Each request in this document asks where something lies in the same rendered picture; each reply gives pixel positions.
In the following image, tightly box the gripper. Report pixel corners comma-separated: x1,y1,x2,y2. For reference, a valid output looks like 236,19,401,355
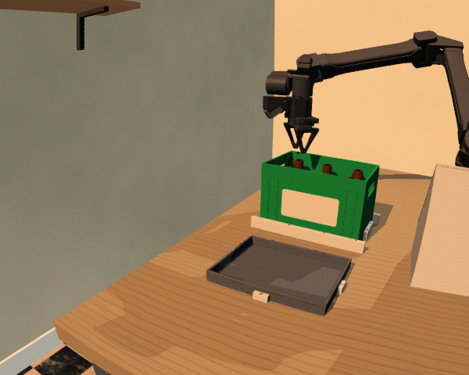
284,98,319,154

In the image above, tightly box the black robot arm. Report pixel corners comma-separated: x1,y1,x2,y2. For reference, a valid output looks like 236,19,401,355
263,30,469,168

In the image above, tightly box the green plastic crate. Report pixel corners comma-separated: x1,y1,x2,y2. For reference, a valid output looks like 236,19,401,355
260,151,380,241

